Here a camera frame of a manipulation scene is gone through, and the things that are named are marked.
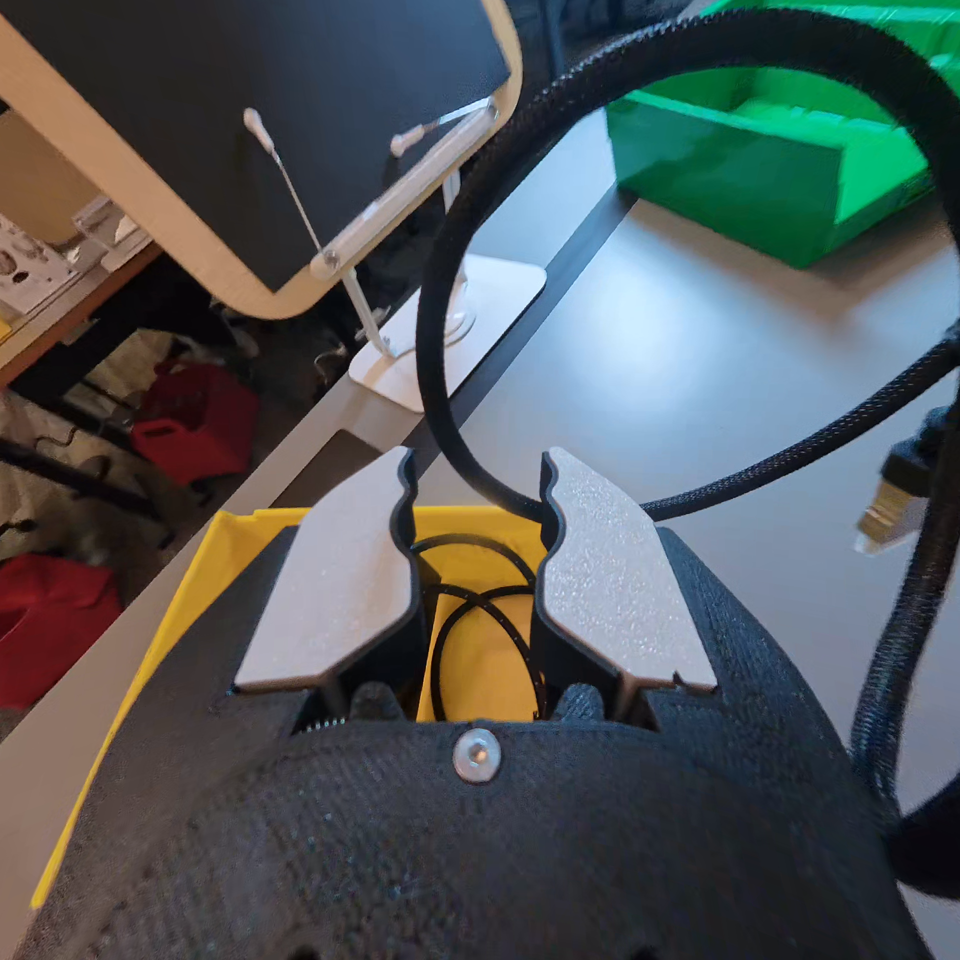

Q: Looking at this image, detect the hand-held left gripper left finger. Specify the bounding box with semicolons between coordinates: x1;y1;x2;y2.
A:
233;447;429;694

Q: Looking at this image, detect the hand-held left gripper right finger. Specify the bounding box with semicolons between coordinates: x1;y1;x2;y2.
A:
536;446;718;699

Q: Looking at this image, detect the yellow plastic bin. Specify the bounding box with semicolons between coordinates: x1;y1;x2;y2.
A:
30;507;549;909

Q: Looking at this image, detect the black adapter cable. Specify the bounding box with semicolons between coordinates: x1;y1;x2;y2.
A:
408;533;544;721

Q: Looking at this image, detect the black braided hub cable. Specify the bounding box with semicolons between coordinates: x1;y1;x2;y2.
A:
417;8;960;901

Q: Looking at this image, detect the red bag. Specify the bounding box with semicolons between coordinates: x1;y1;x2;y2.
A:
128;360;259;489

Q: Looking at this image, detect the cluttered wooden desk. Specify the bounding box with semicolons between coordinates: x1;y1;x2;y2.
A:
0;210;166;391

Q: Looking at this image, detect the green plastic bin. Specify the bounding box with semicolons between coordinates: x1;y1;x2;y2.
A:
608;0;960;271

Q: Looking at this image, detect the white metal base plate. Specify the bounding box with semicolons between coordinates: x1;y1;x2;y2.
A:
348;173;549;414

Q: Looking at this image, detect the thin white-tipped wire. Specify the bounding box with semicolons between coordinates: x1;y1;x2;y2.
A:
245;108;327;268
390;102;496;157

